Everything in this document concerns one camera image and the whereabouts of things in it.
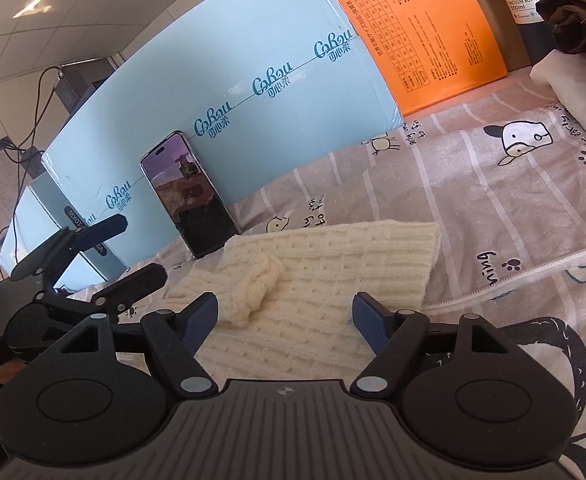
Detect white garment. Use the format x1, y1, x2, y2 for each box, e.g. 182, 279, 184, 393
530, 50, 586, 148

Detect orange cardboard box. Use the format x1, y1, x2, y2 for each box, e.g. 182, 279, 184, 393
308, 0, 509, 117

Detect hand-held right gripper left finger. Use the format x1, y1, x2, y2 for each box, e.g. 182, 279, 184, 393
48, 294, 220, 401

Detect black computer box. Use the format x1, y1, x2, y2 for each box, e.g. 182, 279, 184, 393
59, 57, 124, 112

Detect smartphone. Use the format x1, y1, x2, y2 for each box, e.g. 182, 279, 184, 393
139, 130, 241, 260

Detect light blue cardboard box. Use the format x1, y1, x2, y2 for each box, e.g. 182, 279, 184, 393
0, 0, 406, 293

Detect brown cardboard box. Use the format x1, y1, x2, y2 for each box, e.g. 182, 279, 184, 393
456, 0, 531, 73

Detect grey cable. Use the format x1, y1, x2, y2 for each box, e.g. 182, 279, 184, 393
0, 65, 66, 281

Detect cream knit sweater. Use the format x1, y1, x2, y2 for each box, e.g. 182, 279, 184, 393
165, 219, 441, 383

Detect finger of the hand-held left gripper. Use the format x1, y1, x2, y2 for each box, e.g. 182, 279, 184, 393
10, 213, 130, 283
34, 263, 169, 320

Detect cartoon printed striped bed sheet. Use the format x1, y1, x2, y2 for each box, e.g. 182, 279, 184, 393
63, 67, 586, 480

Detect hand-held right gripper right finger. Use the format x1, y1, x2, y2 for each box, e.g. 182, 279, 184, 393
350, 292, 516, 401

